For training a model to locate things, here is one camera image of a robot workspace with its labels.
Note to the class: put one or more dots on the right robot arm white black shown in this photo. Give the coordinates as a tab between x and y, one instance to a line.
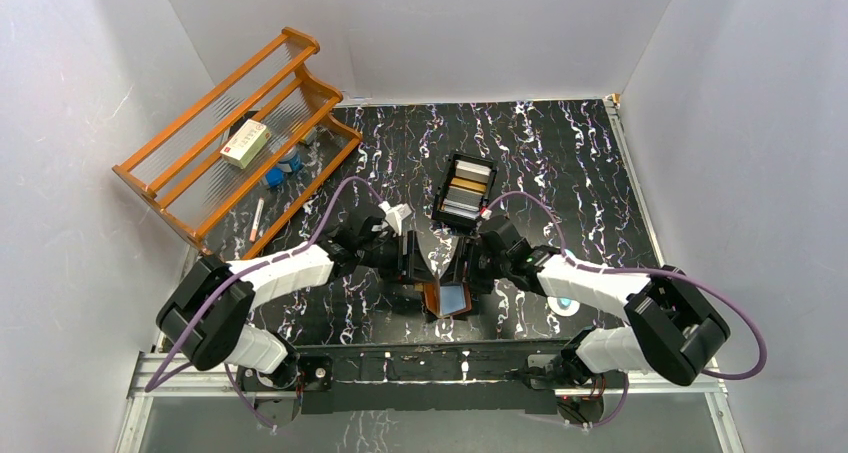
667	324

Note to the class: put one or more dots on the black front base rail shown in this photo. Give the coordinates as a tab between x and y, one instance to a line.
454	376

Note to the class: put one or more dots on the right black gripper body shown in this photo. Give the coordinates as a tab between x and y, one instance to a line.
486	269

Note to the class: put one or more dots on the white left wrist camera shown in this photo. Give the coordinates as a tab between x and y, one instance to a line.
395	216

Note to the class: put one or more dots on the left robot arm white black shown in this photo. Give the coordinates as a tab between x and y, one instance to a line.
206	317

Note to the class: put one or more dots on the white card in tray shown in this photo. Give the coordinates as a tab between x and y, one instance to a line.
472	171

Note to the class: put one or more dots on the brown leather card holder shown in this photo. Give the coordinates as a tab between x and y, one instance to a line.
446	300

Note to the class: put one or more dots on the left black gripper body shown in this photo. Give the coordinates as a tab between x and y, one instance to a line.
408	258

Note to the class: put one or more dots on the pink white pen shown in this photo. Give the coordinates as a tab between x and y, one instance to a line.
256	220

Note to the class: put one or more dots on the orange wooden rack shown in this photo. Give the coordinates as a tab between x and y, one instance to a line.
209	203

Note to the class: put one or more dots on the silver card in tray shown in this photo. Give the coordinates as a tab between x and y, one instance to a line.
466	206

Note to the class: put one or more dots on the blue small bottle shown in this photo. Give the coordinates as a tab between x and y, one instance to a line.
291	161

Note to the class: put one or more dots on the gold credit card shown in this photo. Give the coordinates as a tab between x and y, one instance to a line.
470	185

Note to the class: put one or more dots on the blue small block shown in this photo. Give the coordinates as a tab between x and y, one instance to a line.
274	178

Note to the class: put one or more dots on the black card tray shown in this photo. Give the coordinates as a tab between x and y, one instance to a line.
463	192

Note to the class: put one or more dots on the white red small box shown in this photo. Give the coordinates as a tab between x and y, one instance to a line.
241	149

